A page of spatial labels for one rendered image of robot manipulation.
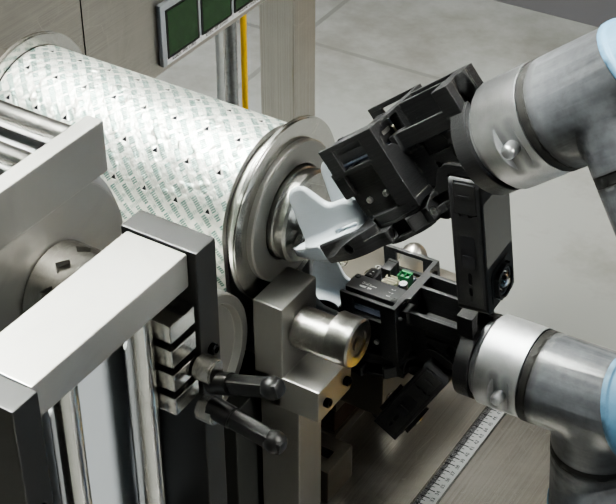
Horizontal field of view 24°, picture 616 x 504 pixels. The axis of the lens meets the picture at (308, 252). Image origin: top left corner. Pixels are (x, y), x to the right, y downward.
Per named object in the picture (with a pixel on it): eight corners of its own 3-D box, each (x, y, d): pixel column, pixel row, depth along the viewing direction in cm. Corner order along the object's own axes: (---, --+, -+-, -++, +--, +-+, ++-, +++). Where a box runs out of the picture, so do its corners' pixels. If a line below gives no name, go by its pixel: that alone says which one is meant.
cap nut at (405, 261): (419, 298, 138) (422, 260, 136) (386, 285, 140) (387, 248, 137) (438, 278, 141) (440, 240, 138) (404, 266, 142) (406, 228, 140)
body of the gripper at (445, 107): (365, 109, 105) (488, 48, 97) (427, 207, 107) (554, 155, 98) (308, 158, 100) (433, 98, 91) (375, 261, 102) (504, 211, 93)
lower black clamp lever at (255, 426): (276, 463, 79) (279, 446, 78) (201, 420, 81) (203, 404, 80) (290, 448, 80) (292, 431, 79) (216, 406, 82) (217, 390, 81)
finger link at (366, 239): (338, 221, 107) (425, 183, 101) (351, 241, 107) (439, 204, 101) (307, 253, 103) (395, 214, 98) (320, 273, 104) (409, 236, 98)
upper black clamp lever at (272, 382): (278, 407, 77) (270, 385, 76) (207, 399, 80) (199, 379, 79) (292, 392, 78) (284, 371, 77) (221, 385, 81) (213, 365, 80)
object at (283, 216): (345, 197, 115) (302, 279, 113) (323, 190, 116) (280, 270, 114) (318, 153, 109) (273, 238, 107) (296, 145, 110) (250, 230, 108)
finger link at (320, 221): (263, 197, 109) (349, 155, 103) (306, 262, 110) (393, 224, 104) (241, 217, 107) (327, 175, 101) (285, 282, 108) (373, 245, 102)
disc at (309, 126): (244, 337, 113) (223, 192, 102) (239, 335, 113) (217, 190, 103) (343, 223, 121) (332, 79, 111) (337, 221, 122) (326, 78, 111)
